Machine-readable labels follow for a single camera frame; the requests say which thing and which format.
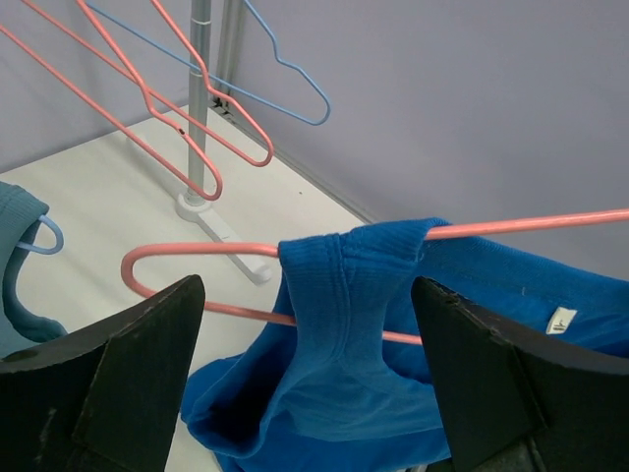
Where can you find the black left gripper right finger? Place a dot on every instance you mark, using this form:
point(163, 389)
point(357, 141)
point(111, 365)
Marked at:
point(513, 399)

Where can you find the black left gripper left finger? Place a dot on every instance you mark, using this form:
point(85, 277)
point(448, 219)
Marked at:
point(105, 397)

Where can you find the royal blue tank top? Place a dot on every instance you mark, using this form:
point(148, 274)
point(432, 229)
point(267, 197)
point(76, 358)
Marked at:
point(317, 397)

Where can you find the pink hanger of green top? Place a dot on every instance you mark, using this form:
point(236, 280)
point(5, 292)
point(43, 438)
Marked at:
point(40, 115)

